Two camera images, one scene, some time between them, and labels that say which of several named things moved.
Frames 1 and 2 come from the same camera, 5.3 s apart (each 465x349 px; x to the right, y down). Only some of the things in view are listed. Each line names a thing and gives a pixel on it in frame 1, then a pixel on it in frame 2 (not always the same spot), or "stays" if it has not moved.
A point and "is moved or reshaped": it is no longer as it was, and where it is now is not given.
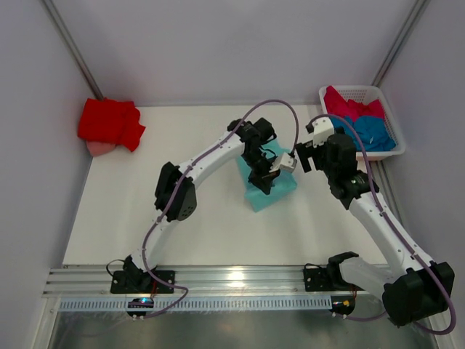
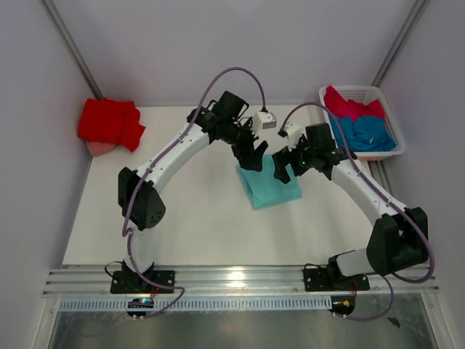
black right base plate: (318, 280) stays
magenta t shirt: (337, 105) stays
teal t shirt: (285, 185) is moved or reshaped
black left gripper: (264, 180) to (249, 158)
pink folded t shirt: (96, 148) stays
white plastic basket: (363, 94) stays
